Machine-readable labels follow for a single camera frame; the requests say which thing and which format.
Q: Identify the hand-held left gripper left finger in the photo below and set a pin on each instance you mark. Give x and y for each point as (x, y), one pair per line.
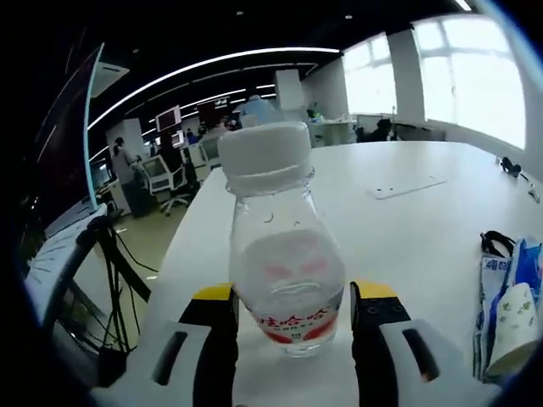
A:
(199, 360)

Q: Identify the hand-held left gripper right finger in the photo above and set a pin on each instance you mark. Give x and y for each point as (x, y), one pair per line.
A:
(382, 339)

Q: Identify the clear bag with blue pad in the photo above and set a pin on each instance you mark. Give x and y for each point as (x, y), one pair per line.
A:
(488, 271)

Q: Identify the green print paper cup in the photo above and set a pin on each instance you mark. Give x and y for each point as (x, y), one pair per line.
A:
(509, 330)

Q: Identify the clear plastic water bottle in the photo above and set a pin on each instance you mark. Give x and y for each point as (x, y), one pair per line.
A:
(280, 237)

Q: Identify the white table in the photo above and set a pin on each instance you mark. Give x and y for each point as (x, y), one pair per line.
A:
(403, 233)

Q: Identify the black laptop stand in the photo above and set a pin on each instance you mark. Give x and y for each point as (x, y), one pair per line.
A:
(112, 271)

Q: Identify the white office chair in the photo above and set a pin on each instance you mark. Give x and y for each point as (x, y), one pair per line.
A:
(159, 174)

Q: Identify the black headset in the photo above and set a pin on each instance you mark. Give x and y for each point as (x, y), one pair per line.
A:
(511, 166)

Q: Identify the potted plant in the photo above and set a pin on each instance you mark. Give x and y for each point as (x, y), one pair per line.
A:
(315, 113)

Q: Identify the pink monitor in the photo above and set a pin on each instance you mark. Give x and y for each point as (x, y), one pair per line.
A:
(167, 118)

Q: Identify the silver laptop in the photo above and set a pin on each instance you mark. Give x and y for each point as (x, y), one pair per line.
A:
(68, 140)

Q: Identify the ceiling light strip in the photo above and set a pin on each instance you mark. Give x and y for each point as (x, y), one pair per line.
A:
(297, 50)

